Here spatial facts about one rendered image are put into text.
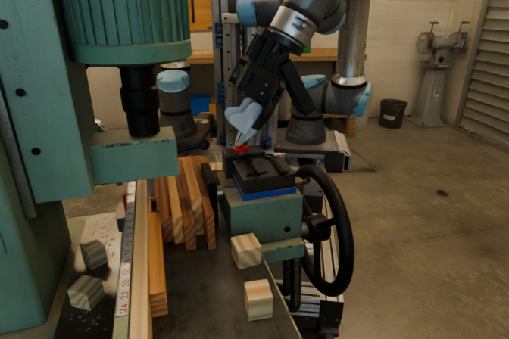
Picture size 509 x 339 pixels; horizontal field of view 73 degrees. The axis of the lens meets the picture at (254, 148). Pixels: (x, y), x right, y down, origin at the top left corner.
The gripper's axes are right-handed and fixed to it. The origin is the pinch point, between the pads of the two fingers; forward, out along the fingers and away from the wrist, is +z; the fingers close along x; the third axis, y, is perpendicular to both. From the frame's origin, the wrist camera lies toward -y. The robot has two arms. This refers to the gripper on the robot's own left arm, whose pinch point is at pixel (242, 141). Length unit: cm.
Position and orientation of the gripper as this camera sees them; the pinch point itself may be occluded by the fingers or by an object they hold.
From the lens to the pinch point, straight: 65.9
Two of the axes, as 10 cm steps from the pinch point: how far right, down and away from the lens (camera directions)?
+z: -4.8, 8.5, 2.0
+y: -8.3, -3.7, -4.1
